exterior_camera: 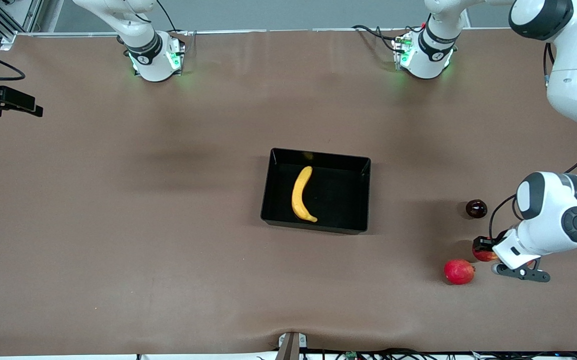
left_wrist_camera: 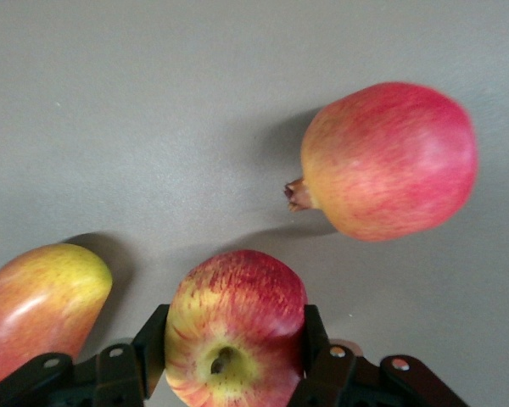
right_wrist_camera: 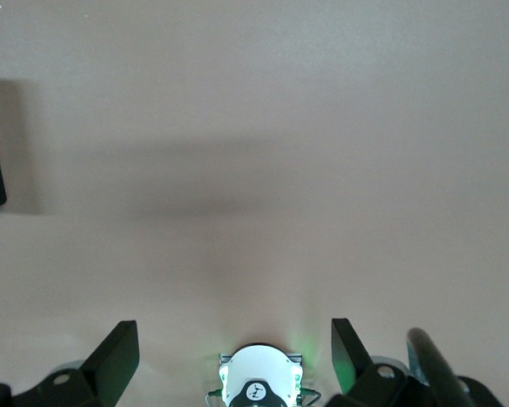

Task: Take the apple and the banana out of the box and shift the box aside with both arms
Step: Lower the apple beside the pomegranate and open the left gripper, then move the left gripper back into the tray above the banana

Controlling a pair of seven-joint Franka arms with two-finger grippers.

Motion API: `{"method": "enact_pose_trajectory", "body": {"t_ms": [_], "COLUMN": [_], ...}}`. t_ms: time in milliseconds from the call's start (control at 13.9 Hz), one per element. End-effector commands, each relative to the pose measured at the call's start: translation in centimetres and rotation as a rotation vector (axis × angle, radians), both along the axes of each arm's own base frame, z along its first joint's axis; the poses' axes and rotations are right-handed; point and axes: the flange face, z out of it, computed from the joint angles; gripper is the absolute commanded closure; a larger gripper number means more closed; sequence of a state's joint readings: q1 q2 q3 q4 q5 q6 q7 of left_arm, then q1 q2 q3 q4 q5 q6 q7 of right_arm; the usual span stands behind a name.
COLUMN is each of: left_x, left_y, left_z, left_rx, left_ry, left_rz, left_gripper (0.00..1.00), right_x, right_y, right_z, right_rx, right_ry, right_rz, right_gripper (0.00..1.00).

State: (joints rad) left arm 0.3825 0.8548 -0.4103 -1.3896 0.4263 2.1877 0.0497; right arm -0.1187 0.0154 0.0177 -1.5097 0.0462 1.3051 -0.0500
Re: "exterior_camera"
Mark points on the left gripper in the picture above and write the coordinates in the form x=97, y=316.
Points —
x=483, y=245

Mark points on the red yellow apple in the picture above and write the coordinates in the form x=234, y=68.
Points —
x=483, y=255

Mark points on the black plastic tray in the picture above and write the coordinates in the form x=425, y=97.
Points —
x=338, y=212

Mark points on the yellow banana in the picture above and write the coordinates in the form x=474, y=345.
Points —
x=298, y=195

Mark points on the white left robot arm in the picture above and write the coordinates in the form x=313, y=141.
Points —
x=568, y=60

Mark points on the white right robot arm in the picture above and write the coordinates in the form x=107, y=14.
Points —
x=143, y=50

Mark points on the dark purple plum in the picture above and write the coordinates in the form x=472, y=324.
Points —
x=476, y=209

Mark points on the red pomegranate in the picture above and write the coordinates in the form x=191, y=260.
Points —
x=459, y=272

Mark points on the small green circuit board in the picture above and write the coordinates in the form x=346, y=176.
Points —
x=352, y=355

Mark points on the brown table mat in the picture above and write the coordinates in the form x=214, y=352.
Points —
x=168, y=250

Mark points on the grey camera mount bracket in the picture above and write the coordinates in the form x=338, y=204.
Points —
x=291, y=346

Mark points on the silver table edge rail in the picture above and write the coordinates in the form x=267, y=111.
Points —
x=293, y=30

